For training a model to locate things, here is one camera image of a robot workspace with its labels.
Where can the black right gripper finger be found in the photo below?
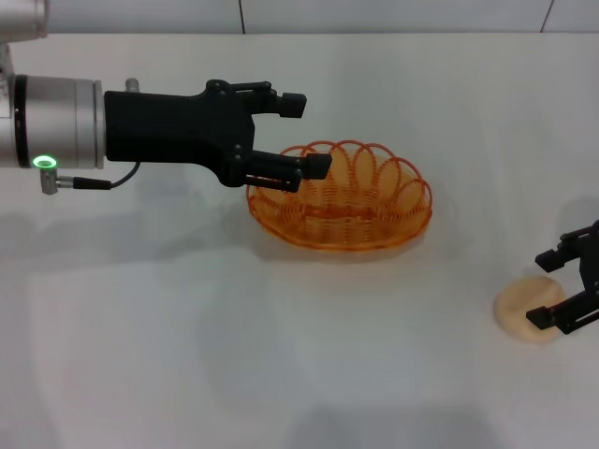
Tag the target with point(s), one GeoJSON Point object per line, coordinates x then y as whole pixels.
{"type": "Point", "coordinates": [554, 259]}
{"type": "Point", "coordinates": [568, 318]}

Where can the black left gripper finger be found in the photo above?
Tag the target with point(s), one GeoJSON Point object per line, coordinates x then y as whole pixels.
{"type": "Point", "coordinates": [290, 105]}
{"type": "Point", "coordinates": [276, 168]}

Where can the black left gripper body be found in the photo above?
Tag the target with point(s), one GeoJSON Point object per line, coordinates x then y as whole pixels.
{"type": "Point", "coordinates": [178, 131]}

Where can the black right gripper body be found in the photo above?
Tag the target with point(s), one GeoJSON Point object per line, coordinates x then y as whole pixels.
{"type": "Point", "coordinates": [590, 262]}

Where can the round pale bread bun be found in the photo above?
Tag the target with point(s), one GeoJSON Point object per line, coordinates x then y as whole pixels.
{"type": "Point", "coordinates": [519, 304]}

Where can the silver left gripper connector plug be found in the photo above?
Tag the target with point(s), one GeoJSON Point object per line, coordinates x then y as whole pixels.
{"type": "Point", "coordinates": [131, 85]}

